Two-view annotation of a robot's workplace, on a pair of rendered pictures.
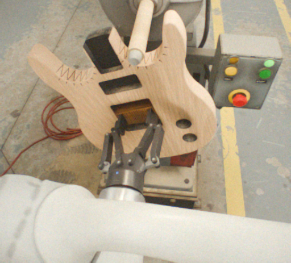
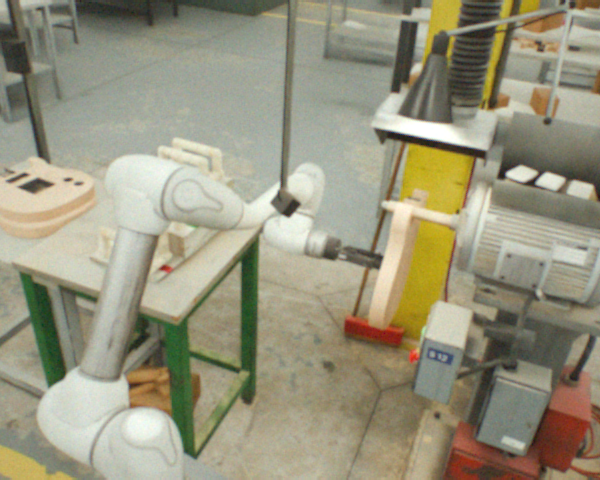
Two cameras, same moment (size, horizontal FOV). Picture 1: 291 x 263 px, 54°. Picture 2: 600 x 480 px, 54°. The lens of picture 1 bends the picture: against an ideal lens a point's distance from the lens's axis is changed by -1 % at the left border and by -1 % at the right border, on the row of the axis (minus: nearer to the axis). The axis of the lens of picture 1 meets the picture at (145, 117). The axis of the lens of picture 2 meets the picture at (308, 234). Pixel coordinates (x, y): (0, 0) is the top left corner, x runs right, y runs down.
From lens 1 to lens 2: 163 cm
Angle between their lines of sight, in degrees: 73
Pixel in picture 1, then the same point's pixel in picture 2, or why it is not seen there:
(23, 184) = (314, 171)
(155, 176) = (427, 461)
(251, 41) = (455, 325)
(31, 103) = (596, 387)
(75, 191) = (309, 185)
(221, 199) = not seen: outside the picture
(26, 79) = not seen: outside the picture
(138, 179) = (331, 246)
